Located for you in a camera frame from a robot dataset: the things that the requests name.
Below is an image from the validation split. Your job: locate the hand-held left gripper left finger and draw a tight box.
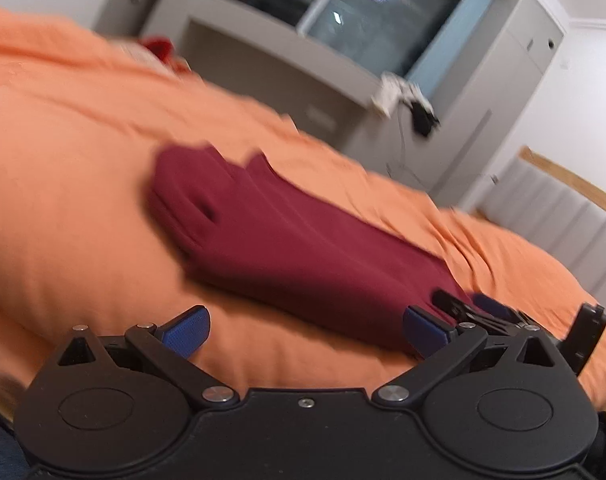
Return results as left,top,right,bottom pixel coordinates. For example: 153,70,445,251
55,305,240,409

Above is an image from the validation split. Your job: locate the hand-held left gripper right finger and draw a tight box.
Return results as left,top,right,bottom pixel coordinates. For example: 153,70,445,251
372,305,562,407

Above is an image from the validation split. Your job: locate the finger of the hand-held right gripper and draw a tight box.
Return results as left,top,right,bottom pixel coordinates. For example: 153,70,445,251
473,293,536,336
431,288,478,323

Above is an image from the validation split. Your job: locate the dark red garment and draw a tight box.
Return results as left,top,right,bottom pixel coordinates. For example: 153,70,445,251
148,144,476,361

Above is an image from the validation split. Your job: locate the wooden padded headboard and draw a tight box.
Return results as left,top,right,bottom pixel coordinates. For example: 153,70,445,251
470,145,606,307

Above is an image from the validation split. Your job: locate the black hanging item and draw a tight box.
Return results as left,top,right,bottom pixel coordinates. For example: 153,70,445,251
408,100,442,137

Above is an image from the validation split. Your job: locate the orange blanket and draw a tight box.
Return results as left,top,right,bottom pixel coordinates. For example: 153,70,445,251
0,7,606,423

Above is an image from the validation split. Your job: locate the person's leg in jeans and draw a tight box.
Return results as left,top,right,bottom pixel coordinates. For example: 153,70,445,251
0,400,32,480

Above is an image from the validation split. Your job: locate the white cloth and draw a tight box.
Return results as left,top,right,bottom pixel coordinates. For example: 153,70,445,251
372,72,424,119

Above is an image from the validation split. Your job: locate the light blue curtain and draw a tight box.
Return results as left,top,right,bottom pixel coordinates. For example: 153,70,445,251
408,0,498,97

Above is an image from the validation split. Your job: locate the red item behind bed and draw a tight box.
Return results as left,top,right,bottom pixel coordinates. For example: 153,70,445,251
114,41,176,75

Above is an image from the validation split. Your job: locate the red cloth item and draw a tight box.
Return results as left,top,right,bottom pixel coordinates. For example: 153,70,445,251
142,35,176,61

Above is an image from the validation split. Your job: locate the grey window ledge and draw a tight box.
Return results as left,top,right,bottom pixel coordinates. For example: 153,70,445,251
187,0,384,110

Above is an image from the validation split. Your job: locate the window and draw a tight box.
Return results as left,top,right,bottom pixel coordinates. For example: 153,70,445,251
222,0,471,78

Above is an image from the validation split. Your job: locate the thin dark cable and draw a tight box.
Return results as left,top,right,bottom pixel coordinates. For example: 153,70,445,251
384,110,434,192

